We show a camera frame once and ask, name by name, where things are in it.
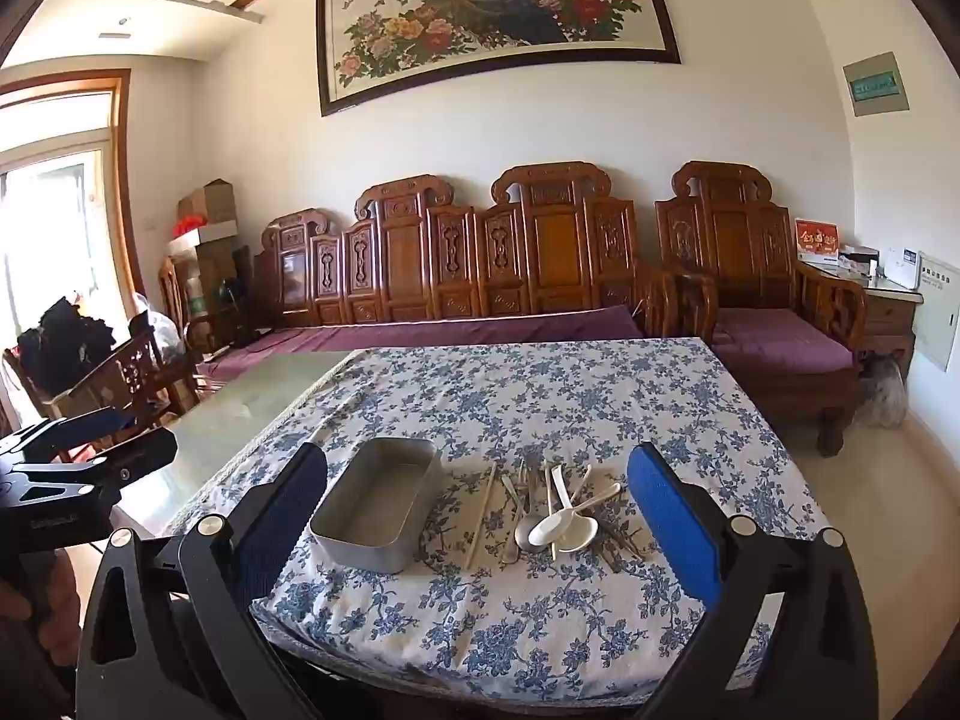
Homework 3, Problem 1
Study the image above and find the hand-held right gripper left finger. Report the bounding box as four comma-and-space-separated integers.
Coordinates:
75, 441, 331, 720

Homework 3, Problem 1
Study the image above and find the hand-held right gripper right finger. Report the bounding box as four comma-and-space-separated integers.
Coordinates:
626, 441, 880, 720

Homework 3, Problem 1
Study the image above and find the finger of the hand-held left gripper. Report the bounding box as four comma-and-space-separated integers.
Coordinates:
15, 405, 142, 466
15, 426, 179, 497

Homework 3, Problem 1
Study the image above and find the rectangular metal tin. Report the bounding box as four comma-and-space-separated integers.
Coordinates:
309, 436, 443, 575

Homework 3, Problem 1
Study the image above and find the white plastic spoon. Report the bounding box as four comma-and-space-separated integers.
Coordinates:
551, 463, 593, 518
528, 481, 622, 548

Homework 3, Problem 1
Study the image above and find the person's left hand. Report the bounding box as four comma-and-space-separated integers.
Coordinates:
0, 544, 82, 646

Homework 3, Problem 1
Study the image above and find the carved wooden chair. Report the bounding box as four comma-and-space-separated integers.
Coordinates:
4, 326, 200, 458

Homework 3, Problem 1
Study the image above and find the pile of black clothes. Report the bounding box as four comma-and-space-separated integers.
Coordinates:
16, 298, 117, 398

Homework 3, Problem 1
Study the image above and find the clear plastic bag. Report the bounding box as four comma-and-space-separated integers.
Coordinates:
131, 311, 188, 376

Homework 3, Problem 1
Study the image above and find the blue floral tablecloth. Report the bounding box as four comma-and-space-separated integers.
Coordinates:
161, 337, 833, 698

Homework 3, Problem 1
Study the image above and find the black desk lamp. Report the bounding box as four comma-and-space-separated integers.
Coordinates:
217, 277, 256, 350

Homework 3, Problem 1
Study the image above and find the large brown cardboard box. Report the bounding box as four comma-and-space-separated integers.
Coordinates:
169, 244, 241, 350

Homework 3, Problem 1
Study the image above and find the purple armchair cushion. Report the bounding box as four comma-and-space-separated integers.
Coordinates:
709, 307, 856, 376

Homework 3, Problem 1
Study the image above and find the white lidded box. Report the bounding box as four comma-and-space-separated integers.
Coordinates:
166, 221, 239, 256

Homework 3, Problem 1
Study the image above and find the grey fluffy object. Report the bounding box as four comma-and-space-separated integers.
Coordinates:
855, 352, 908, 430

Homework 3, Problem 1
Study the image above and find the long purple sofa cushion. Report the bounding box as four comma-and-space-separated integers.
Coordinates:
199, 306, 644, 383

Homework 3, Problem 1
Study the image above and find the carved wooden armchair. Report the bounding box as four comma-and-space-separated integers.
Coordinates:
654, 160, 867, 457

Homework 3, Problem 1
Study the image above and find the wooden side table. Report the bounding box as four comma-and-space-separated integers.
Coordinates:
840, 274, 925, 383

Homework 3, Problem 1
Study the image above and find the red desk calendar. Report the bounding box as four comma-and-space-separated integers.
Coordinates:
795, 219, 841, 265

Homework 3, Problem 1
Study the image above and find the carved wooden sofa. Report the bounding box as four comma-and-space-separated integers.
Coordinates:
196, 161, 680, 391

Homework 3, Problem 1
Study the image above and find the white box device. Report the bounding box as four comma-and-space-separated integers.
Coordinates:
877, 244, 920, 290

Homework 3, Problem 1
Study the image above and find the framed peacock flower painting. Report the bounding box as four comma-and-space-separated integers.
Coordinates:
315, 0, 682, 118

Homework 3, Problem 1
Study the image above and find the wooden door frame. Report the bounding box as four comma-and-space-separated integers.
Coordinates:
0, 69, 147, 301

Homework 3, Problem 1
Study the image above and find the white wall panel door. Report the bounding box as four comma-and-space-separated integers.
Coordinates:
911, 251, 960, 372

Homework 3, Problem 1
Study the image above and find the grey green wall panel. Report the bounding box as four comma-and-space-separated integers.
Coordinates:
842, 51, 910, 118

